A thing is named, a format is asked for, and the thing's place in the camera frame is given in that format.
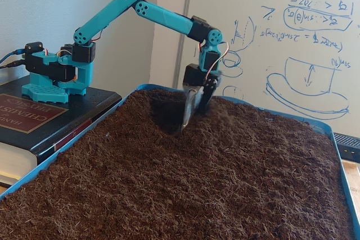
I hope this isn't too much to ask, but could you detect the blue cable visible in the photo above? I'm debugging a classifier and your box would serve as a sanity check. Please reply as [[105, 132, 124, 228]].
[[0, 49, 26, 64]]

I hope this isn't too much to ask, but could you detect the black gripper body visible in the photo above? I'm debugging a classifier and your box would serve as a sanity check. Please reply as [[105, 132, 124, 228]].
[[182, 64, 223, 88]]

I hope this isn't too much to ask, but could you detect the whiteboard with blue drawings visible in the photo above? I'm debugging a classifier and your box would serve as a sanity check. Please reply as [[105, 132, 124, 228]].
[[173, 0, 360, 137]]

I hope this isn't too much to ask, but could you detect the black grille device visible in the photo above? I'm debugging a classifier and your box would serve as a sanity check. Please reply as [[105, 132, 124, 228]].
[[333, 132, 360, 164]]

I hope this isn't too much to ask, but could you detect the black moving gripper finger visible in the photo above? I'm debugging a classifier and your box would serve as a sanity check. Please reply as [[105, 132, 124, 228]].
[[200, 76, 219, 111]]

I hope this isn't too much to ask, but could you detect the black cable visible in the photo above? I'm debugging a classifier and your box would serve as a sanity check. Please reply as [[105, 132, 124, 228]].
[[0, 60, 28, 70]]

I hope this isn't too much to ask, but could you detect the silver taped scoop gripper finger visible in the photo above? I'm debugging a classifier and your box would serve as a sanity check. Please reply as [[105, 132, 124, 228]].
[[181, 86, 204, 133]]

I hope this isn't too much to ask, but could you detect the blue plastic tray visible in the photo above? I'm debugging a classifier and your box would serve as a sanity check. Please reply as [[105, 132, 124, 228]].
[[0, 83, 360, 240]]

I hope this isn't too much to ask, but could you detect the brown soil bed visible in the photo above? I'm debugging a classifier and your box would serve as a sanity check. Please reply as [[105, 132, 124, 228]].
[[0, 88, 354, 240]]

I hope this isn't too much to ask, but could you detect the black chemistry handbook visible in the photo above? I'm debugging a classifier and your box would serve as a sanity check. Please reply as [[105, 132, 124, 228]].
[[0, 78, 123, 189]]

